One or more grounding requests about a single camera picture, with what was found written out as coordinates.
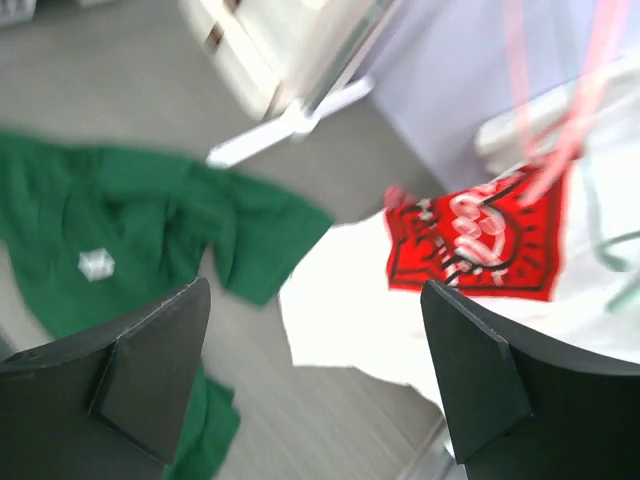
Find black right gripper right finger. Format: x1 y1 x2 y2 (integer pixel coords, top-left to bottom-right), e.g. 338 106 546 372
421 281 639 480

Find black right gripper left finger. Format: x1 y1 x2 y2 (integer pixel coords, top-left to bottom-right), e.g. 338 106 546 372
1 278 210 480

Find green t-shirt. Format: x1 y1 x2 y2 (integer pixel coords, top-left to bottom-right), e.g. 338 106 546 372
0 130 335 480

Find mint green hanger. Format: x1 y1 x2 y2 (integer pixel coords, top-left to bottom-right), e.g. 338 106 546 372
581 145 639 313

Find white graphic t-shirt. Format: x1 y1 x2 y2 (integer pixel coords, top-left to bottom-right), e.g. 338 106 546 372
279 57 639 403

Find pink hanger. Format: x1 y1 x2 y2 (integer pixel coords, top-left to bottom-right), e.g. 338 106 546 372
503 1 631 205

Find metal clothes rack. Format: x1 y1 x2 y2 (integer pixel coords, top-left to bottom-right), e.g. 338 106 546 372
206 1 400 167

